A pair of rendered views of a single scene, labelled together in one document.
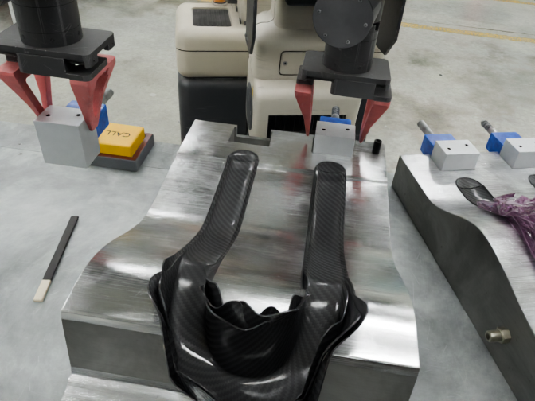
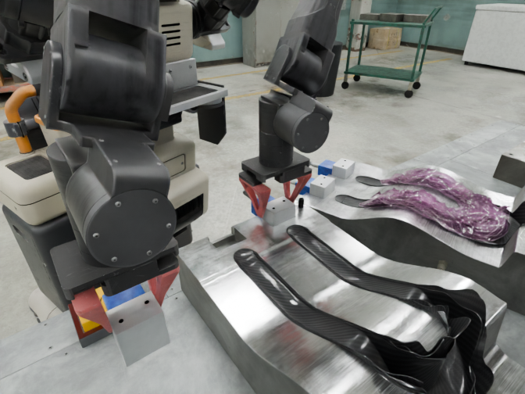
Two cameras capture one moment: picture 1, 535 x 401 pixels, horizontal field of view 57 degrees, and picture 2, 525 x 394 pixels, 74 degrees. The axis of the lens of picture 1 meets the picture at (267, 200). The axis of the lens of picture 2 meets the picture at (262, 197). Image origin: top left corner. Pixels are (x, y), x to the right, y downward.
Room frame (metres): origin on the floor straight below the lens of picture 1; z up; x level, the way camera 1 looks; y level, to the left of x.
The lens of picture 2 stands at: (0.18, 0.29, 1.25)
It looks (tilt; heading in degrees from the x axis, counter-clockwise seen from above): 32 degrees down; 318
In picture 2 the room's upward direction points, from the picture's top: straight up
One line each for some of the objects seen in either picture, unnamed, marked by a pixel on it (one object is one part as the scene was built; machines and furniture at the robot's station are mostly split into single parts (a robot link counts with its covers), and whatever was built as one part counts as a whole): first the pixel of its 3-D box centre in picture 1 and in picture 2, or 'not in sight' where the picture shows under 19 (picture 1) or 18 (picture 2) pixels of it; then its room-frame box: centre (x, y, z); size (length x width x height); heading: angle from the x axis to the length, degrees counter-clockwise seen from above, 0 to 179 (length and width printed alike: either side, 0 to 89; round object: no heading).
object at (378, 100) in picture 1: (356, 107); (284, 184); (0.56, -0.10, 0.95); 0.07 x 0.07 x 0.09; 84
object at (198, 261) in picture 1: (274, 230); (348, 287); (0.35, -0.01, 0.92); 0.35 x 0.16 x 0.09; 174
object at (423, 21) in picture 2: not in sight; (388, 49); (2.67, -4.17, 0.50); 0.98 x 0.55 x 1.01; 16
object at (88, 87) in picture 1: (74, 87); (137, 280); (0.46, 0.21, 0.99); 0.07 x 0.07 x 0.09; 84
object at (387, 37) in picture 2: not in sight; (384, 37); (4.57, -7.31, 0.20); 0.63 x 0.44 x 0.40; 81
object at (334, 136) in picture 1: (333, 129); (262, 205); (0.59, -0.08, 0.89); 0.13 x 0.05 x 0.05; 174
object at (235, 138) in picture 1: (251, 146); (226, 246); (0.56, 0.03, 0.87); 0.05 x 0.05 x 0.04; 84
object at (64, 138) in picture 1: (87, 116); (125, 300); (0.50, 0.22, 0.93); 0.13 x 0.05 x 0.05; 174
